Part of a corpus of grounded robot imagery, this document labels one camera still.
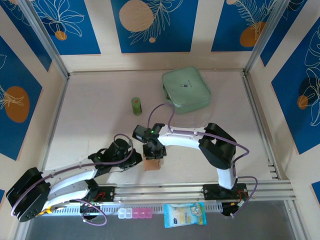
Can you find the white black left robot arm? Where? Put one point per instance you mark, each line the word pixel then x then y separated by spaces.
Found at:
pixel 75 186

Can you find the pale green zipper pouch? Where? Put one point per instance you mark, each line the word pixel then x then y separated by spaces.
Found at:
pixel 186 90

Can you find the pink pill organizer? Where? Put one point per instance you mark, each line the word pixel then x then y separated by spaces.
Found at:
pixel 142 213

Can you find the clear pill organizer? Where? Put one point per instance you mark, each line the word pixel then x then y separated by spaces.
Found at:
pixel 125 213

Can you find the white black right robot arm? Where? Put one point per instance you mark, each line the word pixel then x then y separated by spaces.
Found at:
pixel 180 141

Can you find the aluminium frame post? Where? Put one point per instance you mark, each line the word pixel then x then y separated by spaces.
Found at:
pixel 268 35
pixel 43 35

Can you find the aluminium table side rail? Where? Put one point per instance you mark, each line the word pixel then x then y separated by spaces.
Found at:
pixel 54 125
pixel 260 122

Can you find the aluminium mounting rail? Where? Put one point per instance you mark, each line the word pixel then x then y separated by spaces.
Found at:
pixel 162 191

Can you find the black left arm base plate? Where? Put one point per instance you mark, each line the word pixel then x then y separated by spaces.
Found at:
pixel 110 193

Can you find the blue yellow plastic packet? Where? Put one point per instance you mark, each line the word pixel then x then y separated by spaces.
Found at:
pixel 185 215

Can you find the green cylindrical can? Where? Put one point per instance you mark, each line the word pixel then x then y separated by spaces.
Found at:
pixel 136 107

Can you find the brown leather card holder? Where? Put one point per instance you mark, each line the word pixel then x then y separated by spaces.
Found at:
pixel 152 166

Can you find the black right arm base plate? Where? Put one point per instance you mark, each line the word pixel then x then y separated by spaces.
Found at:
pixel 212 192

